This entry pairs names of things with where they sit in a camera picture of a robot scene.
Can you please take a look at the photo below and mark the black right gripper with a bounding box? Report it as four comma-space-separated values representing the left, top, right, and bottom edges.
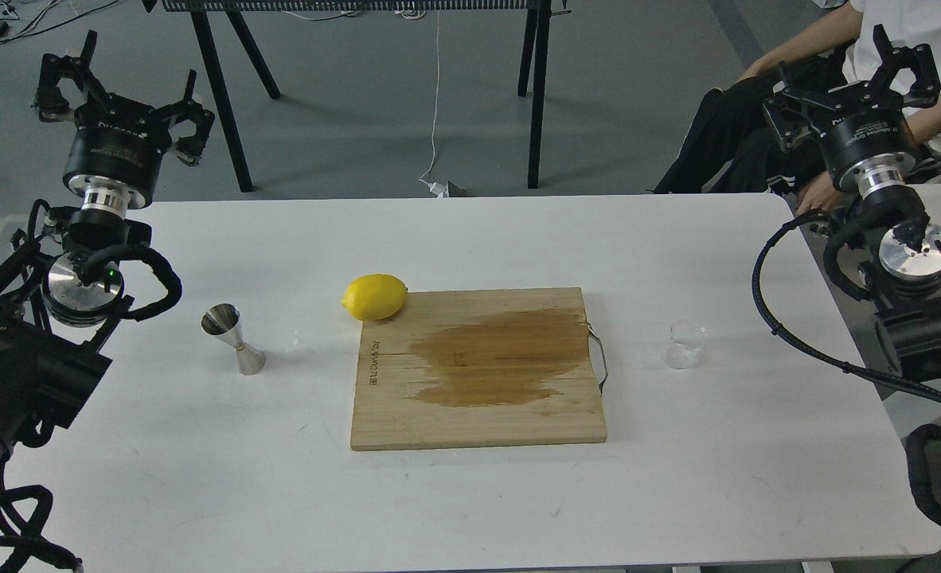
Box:
763, 23, 940, 193

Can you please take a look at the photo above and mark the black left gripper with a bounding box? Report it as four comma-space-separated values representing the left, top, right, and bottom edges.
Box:
33, 30, 217, 211

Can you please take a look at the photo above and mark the steel double jigger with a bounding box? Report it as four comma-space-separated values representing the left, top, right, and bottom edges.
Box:
201, 303, 266, 375

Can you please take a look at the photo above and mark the clear glass measuring cup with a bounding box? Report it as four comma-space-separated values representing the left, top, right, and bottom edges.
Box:
661, 319, 709, 370

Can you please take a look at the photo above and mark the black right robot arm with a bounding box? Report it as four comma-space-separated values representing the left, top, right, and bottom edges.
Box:
752, 25, 941, 403

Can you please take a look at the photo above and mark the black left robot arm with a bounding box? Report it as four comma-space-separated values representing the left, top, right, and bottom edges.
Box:
0, 32, 215, 572

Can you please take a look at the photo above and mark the seated person white shirt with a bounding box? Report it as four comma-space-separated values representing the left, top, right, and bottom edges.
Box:
652, 0, 941, 216

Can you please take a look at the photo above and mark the yellow lemon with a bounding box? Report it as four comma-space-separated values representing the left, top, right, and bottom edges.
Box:
341, 275, 408, 322

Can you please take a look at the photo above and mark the wooden cutting board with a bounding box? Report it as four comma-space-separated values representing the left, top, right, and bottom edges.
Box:
349, 286, 607, 452

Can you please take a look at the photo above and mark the black metal table frame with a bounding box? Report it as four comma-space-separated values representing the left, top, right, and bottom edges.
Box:
143, 0, 573, 193

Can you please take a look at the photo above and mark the white hanging cable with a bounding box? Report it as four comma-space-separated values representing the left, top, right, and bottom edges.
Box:
418, 10, 467, 198

